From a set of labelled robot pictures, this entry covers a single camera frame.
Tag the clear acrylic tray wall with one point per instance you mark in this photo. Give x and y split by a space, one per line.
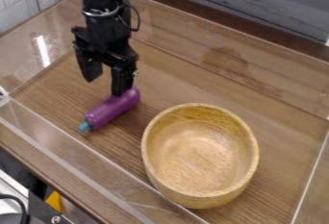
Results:
111 194

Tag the purple toy eggplant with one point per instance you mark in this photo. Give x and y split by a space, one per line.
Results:
110 109

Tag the yellow and black equipment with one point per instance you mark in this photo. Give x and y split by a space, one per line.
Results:
52 210

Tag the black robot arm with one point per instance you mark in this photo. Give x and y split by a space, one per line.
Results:
111 4

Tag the brown wooden bowl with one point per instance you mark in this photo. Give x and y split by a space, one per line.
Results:
201 155

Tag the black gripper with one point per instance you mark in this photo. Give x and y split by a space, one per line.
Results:
102 43

